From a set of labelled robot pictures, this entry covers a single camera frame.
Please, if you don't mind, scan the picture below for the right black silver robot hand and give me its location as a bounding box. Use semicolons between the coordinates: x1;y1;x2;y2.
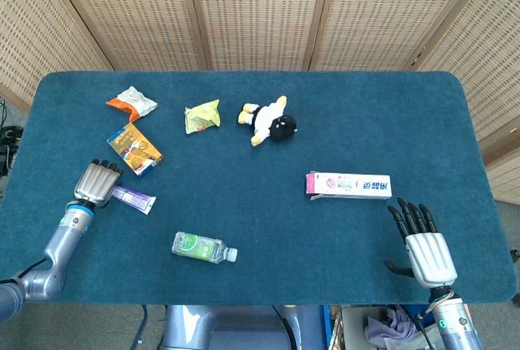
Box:
383;197;459;288

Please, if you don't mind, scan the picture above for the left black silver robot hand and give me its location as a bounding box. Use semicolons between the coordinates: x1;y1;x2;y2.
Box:
73;158;124;209

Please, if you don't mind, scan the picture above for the white purple tube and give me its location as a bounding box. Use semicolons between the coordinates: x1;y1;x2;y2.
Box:
110;185;157;216

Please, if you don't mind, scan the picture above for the white pink toothpaste box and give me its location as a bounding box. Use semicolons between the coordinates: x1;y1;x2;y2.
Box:
305;171;393;201

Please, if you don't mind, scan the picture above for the orange blue carton box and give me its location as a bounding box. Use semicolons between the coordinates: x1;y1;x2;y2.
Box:
106;121;164;179

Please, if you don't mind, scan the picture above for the purple crumpled cloth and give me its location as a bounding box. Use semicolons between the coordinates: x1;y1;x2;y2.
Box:
364;307;419;345

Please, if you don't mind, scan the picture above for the orange white snack packet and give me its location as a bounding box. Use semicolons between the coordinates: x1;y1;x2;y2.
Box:
106;85;158;123

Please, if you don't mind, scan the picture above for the clear bottle green label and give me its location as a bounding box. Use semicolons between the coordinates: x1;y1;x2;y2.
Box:
171;231;239;265

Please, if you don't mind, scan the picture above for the green snack packet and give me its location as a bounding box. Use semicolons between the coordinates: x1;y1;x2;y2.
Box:
184;98;222;136

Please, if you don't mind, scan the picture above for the blue carpet table mat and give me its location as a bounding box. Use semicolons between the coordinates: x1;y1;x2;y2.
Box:
0;70;518;306

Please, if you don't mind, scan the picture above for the black white penguin plush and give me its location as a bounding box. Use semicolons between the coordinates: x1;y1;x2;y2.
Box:
237;95;299;148

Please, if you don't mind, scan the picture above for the grey robot torso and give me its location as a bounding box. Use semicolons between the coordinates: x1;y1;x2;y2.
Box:
162;305;330;350

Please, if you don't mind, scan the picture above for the wicker folding screen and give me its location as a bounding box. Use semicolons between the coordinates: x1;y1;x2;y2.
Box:
0;0;520;205

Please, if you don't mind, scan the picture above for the black cable bundle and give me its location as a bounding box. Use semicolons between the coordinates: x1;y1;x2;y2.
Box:
0;97;25;176

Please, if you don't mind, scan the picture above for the black torso cable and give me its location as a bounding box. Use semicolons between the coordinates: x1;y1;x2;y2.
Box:
271;305;297;350

